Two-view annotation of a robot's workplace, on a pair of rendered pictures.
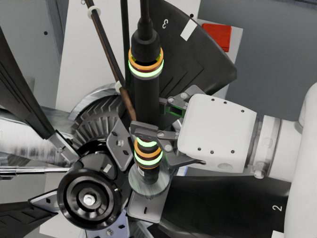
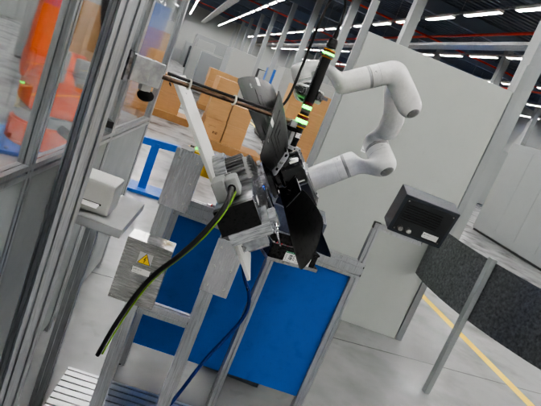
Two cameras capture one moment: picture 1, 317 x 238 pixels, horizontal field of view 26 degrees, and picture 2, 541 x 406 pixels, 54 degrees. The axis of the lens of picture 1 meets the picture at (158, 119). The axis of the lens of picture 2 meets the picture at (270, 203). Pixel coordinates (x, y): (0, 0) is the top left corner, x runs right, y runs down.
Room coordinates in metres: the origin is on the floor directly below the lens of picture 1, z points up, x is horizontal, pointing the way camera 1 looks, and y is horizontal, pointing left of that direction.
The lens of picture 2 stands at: (1.21, 1.78, 1.45)
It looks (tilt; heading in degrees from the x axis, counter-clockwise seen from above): 12 degrees down; 248
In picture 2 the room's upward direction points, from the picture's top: 22 degrees clockwise
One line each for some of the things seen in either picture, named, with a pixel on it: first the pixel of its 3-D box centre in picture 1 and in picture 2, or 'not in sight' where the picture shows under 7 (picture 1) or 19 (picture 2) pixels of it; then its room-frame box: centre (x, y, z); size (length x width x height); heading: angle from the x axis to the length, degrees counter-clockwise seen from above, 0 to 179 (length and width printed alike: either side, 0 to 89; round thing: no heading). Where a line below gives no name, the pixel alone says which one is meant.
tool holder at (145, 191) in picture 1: (146, 161); (293, 134); (0.51, 0.02, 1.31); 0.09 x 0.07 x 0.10; 19
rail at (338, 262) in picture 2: not in sight; (269, 237); (0.31, -0.30, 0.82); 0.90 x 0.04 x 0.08; 164
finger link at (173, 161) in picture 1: (190, 150); not in sight; (0.45, -0.05, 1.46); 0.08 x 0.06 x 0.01; 134
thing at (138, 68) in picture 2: not in sight; (141, 68); (1.09, 0.22, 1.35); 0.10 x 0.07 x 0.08; 19
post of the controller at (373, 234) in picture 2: not in sight; (369, 242); (-0.11, -0.19, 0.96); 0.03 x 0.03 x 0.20; 74
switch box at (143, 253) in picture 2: not in sight; (142, 269); (0.88, 0.14, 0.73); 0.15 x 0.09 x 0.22; 164
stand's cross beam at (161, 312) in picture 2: not in sight; (163, 312); (0.75, 0.09, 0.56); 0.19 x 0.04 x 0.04; 164
